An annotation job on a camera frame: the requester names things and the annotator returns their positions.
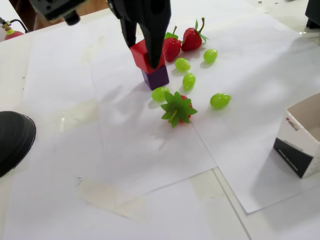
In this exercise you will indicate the red plastic strawberry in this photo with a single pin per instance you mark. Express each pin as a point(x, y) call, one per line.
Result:
point(191, 40)
point(172, 50)
point(178, 108)

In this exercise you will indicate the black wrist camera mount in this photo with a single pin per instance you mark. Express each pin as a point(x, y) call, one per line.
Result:
point(57, 10)

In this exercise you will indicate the purple wooden cube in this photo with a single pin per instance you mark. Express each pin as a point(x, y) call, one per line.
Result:
point(157, 78)

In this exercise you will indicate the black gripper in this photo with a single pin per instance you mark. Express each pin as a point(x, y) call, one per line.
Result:
point(150, 17)

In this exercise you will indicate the beige masking tape strip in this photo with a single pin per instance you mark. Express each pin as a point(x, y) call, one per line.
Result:
point(91, 51)
point(112, 200)

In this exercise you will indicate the red wooden cube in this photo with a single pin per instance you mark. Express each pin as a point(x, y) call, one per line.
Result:
point(138, 56)

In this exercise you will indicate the dark furniture panel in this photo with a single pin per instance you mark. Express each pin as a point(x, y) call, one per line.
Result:
point(21, 15)

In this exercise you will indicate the white paper sheet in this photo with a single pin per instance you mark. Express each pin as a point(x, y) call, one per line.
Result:
point(250, 125)
point(150, 155)

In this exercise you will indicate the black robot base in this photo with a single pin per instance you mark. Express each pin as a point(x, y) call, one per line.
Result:
point(313, 15)

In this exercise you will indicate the clear tape strip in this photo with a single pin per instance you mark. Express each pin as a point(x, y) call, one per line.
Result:
point(207, 185)
point(72, 113)

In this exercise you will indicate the red fire extinguisher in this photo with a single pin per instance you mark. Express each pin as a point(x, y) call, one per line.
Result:
point(13, 35)

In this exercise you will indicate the white and black cardboard box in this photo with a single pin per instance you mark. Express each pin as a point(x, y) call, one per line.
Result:
point(295, 140)

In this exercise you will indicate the green plastic grape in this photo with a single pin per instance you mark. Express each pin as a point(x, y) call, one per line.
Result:
point(219, 100)
point(158, 94)
point(188, 81)
point(210, 55)
point(182, 64)

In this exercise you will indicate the black round dome object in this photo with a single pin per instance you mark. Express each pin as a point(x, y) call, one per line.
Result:
point(13, 142)

